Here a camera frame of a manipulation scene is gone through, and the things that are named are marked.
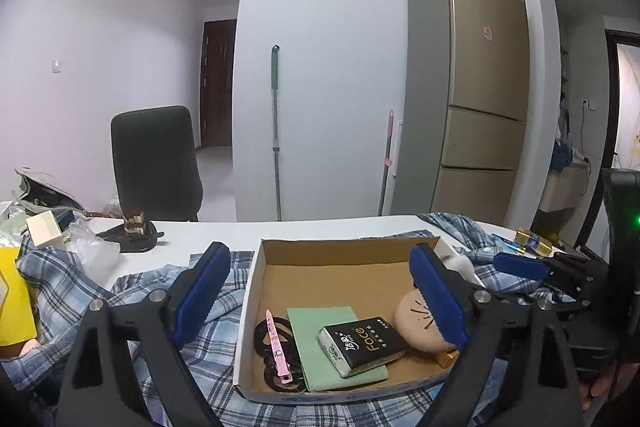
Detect pink hair clip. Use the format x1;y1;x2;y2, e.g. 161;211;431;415
264;308;293;380

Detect pink handled mop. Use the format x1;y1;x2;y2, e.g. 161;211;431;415
377;109;395;217

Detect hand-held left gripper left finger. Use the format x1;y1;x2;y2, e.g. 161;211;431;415
57;242;232;427

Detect round beige powder puff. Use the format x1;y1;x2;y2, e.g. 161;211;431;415
395;289;458;353

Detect dark wooden door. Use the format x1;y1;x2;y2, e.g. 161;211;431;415
200;19;237;148

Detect blue plaid shirt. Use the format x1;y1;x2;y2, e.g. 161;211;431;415
0;212;606;427

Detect light green cloth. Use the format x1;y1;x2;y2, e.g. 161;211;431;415
286;305;390;392

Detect green handled mop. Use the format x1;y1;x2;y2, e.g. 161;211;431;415
270;45;283;222

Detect black door frame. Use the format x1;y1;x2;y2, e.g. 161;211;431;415
575;29;640;248

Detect blue hanging cloth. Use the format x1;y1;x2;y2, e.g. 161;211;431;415
551;142;575;175

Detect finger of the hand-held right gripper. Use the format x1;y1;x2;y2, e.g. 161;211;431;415
492;252;608;304

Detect black hair tie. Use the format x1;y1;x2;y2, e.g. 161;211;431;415
253;317;293;360
262;354;307;394

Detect cardboard box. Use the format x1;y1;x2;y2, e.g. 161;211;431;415
232;234;468;405

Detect gold refrigerator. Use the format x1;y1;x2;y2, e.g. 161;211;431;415
390;0;531;228

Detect yellow and blue cigarette pack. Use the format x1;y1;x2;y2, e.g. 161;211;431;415
492;227;553;255

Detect black office chair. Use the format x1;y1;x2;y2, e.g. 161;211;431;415
110;105;203;223

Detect grey and black bag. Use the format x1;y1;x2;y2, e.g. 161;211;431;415
12;167;86;215

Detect person's right hand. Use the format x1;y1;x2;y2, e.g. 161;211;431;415
582;357;626;413

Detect black tissue pack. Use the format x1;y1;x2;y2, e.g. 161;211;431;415
317;316;408;378

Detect yellow packet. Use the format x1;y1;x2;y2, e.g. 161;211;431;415
0;247;38;347

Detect clear plastic bag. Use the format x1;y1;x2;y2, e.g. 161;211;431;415
65;219;123;285

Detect pale green packets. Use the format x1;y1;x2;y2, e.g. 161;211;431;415
0;202;31;250

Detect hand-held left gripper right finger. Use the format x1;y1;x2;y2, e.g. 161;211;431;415
409;243;583;427

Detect beige wall cabinet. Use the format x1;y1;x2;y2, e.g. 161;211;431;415
537;162;588;212

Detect small white box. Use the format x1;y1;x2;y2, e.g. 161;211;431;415
25;210;63;248

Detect small brown box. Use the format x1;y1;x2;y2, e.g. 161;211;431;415
122;206;147;235

